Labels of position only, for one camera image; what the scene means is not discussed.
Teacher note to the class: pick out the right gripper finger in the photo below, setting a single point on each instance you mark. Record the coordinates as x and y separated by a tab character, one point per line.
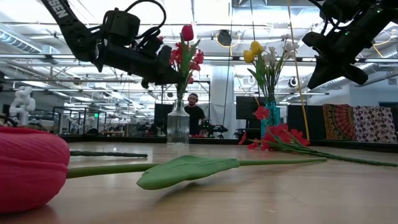
320	76

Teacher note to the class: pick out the red fabric tulip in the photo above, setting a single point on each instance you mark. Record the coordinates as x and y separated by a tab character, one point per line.
31	168
187	32

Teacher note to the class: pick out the white lacy flower spray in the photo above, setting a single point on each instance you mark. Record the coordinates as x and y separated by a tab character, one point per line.
290	48

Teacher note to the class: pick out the purple white patterned cloth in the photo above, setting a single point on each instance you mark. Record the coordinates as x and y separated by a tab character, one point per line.
373	124

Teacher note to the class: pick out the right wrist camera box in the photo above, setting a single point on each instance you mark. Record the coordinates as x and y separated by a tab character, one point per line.
337	11

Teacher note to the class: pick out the person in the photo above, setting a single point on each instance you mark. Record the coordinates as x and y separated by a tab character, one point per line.
195	116

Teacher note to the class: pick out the blue textured glass vase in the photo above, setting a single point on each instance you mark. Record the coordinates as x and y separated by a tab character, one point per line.
275	115

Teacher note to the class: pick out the orange mandala cloth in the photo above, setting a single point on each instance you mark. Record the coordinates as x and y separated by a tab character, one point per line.
339	123

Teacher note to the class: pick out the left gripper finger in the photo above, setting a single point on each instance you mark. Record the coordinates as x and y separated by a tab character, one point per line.
167	65
177	80

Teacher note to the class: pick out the yellow fabric tulip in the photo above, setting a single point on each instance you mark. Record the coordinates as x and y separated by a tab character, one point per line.
256	47
248	56

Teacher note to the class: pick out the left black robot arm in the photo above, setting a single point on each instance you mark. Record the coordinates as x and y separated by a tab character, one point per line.
71	28

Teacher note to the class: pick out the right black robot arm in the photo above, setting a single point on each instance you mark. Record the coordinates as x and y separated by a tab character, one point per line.
373	21

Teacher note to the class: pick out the black monitor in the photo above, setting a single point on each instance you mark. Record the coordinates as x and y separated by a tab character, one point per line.
160	113
245	107

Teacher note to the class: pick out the black panel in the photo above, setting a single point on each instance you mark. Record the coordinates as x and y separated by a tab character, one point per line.
314	121

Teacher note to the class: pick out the clear ribbed glass vase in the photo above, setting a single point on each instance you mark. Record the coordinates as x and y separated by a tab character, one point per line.
178	127

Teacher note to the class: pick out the white robot figure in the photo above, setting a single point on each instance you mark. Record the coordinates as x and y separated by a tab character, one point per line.
21	102

